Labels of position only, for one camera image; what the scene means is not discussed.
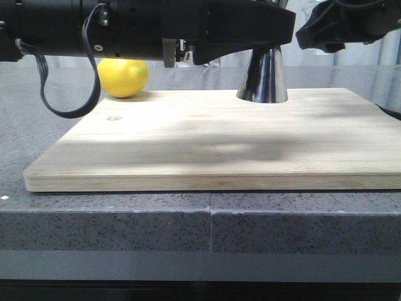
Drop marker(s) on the wooden cutting board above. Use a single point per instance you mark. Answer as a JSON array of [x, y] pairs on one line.
[[325, 138]]

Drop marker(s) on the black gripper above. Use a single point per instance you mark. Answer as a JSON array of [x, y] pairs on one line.
[[130, 29], [370, 20]]

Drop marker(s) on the yellow lemon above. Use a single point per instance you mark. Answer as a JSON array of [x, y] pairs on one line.
[[122, 78]]

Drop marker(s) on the black cutting board handle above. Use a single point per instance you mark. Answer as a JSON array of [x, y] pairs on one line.
[[393, 114]]

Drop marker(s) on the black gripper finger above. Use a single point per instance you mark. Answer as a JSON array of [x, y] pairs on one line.
[[219, 28]]

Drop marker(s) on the steel double jigger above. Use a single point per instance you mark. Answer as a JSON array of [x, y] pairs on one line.
[[265, 80]]

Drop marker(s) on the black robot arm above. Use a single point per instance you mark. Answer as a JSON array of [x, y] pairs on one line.
[[53, 27]]

